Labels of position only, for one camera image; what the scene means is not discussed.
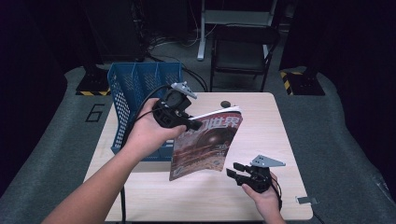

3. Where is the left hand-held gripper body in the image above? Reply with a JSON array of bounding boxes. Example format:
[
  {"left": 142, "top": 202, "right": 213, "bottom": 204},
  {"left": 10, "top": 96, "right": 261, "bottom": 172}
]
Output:
[{"left": 152, "top": 81, "right": 198, "bottom": 129}]

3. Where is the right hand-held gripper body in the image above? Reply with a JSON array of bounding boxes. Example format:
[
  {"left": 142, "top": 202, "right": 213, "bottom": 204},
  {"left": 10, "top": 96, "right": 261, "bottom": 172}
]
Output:
[{"left": 245, "top": 154, "right": 287, "bottom": 194}]

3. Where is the reddish cover magazine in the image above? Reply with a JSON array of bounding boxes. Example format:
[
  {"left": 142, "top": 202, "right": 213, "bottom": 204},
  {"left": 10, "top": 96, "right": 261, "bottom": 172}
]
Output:
[{"left": 168, "top": 105, "right": 244, "bottom": 182}]

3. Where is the blue plastic file rack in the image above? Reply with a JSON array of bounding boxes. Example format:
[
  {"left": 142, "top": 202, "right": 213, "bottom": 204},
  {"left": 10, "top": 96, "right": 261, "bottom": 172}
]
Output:
[{"left": 106, "top": 61, "right": 184, "bottom": 162}]

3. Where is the person's right hand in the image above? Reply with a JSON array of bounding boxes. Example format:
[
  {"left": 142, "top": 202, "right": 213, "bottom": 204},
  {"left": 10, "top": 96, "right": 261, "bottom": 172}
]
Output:
[{"left": 241, "top": 172, "right": 283, "bottom": 219}]

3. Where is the person's left hand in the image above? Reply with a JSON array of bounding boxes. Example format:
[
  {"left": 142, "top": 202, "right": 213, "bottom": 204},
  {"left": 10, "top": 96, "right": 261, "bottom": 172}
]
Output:
[{"left": 124, "top": 97, "right": 188, "bottom": 161}]

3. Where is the grey tape strip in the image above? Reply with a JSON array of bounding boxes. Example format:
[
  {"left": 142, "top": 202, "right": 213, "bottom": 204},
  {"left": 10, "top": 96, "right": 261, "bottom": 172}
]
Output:
[{"left": 295, "top": 196, "right": 319, "bottom": 205}]

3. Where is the black striped stand base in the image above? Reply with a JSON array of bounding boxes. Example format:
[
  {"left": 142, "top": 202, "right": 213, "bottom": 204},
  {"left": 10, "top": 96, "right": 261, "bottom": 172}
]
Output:
[
  {"left": 75, "top": 63, "right": 112, "bottom": 97},
  {"left": 279, "top": 66, "right": 326, "bottom": 96}
]

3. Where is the black folding chair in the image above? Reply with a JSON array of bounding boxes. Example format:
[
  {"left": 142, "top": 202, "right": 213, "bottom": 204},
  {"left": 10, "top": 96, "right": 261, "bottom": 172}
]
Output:
[{"left": 209, "top": 24, "right": 281, "bottom": 93}]

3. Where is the dark cabinet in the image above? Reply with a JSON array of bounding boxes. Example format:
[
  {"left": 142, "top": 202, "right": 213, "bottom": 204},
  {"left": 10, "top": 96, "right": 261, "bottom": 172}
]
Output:
[{"left": 78, "top": 0, "right": 148, "bottom": 63}]

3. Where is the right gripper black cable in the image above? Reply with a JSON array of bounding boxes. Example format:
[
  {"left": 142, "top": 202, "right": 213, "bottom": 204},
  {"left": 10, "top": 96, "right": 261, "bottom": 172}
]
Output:
[{"left": 270, "top": 177, "right": 327, "bottom": 224}]

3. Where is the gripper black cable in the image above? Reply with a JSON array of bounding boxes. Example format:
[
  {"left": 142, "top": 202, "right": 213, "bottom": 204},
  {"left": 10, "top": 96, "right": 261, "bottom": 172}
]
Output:
[
  {"left": 119, "top": 84, "right": 173, "bottom": 224},
  {"left": 270, "top": 177, "right": 327, "bottom": 224}
]

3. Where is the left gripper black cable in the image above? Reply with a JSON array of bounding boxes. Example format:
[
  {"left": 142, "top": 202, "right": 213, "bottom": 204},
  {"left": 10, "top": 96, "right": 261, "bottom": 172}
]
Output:
[{"left": 119, "top": 84, "right": 173, "bottom": 224}]

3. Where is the bundle of floor cables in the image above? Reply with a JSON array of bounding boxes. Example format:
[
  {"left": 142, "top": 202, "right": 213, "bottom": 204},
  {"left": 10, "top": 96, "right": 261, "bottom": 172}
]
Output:
[{"left": 145, "top": 36, "right": 209, "bottom": 93}]

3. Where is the white metal desk frame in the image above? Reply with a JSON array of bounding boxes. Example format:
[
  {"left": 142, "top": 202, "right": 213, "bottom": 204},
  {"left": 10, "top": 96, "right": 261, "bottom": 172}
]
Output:
[{"left": 196, "top": 0, "right": 278, "bottom": 62}]

